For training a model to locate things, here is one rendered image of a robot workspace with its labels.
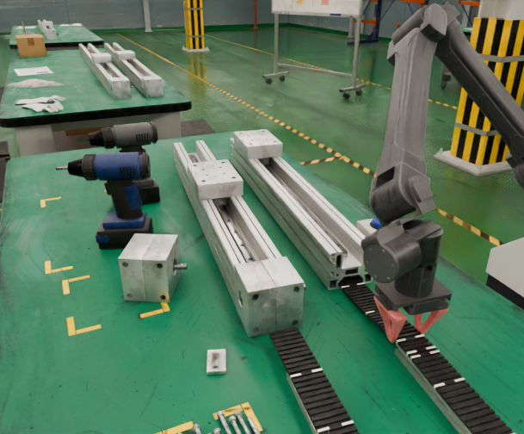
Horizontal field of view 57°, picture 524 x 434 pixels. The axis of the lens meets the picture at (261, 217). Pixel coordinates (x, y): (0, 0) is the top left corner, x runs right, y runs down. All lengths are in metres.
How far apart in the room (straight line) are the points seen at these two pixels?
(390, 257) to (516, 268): 0.45
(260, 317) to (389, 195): 0.30
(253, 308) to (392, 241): 0.27
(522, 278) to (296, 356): 0.50
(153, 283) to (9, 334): 0.26
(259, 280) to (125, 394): 0.27
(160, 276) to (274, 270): 0.22
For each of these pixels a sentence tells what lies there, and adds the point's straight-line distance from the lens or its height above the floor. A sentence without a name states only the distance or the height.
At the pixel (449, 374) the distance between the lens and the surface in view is 0.80.
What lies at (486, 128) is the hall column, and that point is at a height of 0.34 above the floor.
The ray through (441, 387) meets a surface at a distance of 0.77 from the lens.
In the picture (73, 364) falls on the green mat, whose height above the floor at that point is 0.78.
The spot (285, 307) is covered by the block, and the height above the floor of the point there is 0.83.
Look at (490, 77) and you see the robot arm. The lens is 1.08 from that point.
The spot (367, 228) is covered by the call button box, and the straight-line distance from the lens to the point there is 1.10.
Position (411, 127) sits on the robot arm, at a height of 1.12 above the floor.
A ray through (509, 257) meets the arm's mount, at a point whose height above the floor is 0.84.
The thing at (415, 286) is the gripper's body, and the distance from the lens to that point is 0.76.
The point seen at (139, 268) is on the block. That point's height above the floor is 0.86.
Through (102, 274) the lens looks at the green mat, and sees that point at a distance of 1.07.
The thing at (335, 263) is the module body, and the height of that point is 0.84.
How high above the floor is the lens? 1.33
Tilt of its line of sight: 26 degrees down
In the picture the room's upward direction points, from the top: straight up
